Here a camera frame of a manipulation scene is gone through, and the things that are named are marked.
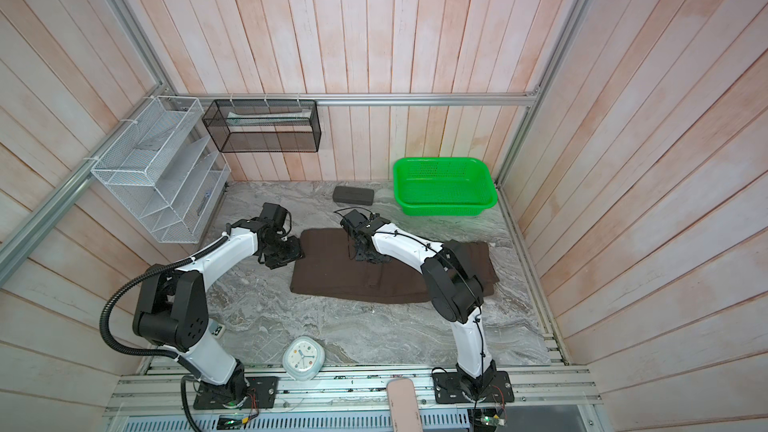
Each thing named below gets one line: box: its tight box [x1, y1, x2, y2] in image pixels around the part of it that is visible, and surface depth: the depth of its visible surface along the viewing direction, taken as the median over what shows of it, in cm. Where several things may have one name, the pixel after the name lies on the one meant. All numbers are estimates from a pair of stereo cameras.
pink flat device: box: [386, 378, 424, 432], surface depth 71 cm
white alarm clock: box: [282, 336, 326, 382], surface depth 78 cm
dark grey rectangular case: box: [332, 186, 374, 206], surface depth 117 cm
